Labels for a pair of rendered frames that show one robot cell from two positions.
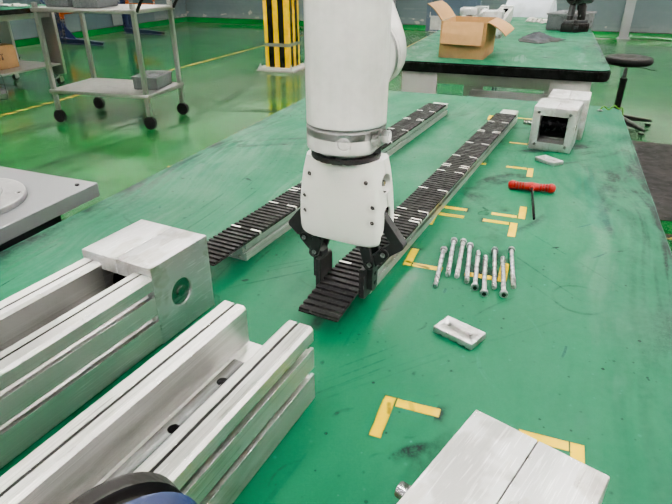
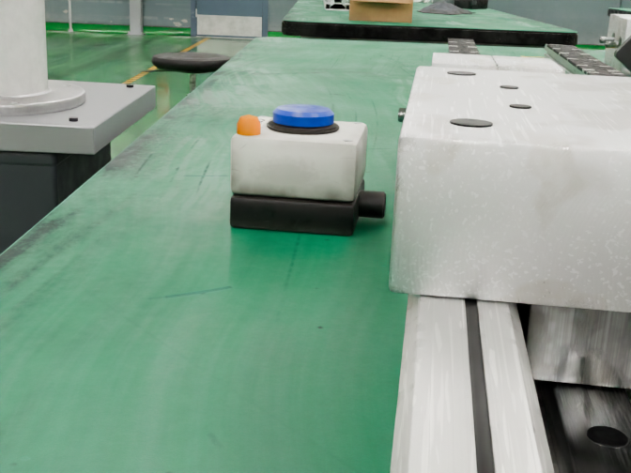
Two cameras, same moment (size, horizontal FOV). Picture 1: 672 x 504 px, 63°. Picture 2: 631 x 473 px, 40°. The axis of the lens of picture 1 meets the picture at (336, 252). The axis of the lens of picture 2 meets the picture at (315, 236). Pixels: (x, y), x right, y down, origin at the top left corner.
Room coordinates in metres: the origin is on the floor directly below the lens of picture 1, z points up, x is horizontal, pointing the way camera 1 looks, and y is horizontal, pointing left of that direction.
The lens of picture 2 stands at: (-0.08, 0.59, 0.94)
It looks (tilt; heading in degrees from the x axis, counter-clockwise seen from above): 17 degrees down; 340
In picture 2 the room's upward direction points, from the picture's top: 2 degrees clockwise
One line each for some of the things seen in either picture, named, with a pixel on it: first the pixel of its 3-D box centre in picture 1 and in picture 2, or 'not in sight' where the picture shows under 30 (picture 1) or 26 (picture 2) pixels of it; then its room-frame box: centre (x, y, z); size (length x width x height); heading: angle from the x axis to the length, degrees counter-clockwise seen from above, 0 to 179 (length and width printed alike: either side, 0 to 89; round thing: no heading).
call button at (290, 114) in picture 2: not in sight; (302, 122); (0.46, 0.40, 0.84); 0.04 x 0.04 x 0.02
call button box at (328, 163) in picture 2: not in sight; (314, 171); (0.46, 0.40, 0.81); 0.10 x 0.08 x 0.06; 63
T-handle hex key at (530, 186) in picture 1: (532, 200); not in sight; (0.88, -0.34, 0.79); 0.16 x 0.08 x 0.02; 164
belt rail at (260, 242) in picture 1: (371, 155); not in sight; (1.12, -0.07, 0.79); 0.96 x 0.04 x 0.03; 153
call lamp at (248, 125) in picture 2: not in sight; (249, 124); (0.45, 0.44, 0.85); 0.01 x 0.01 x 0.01
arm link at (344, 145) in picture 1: (348, 136); not in sight; (0.57, -0.01, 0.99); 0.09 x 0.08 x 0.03; 63
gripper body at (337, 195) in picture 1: (345, 191); not in sight; (0.57, -0.01, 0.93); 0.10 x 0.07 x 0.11; 63
